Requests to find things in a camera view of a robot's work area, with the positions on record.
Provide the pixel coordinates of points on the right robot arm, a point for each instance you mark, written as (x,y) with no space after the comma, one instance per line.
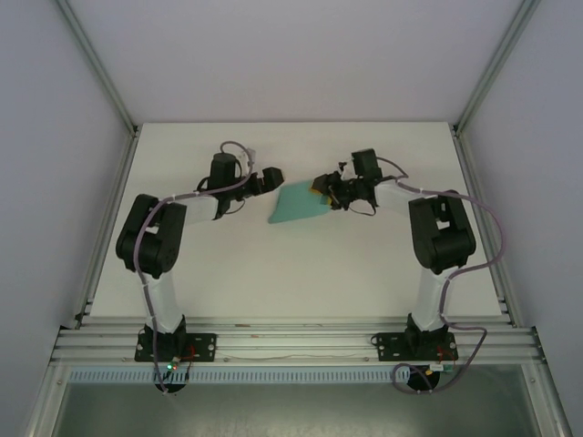
(430,296)

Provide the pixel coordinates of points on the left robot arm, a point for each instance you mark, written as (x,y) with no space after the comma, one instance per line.
(161,300)

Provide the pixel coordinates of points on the grey metal sheet panel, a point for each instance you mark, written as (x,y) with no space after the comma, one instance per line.
(291,412)

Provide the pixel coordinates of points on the aluminium side frame rail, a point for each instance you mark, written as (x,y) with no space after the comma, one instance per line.
(487,227)
(107,227)

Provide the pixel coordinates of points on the aluminium front frame rail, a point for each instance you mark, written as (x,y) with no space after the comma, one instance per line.
(296,339)

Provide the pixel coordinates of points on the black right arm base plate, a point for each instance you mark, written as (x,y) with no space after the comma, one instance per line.
(387,346)

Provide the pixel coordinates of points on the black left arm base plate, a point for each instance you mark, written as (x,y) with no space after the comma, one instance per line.
(202,346)

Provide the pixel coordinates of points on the aluminium frame post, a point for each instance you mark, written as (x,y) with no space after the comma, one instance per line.
(98,68)
(496,64)

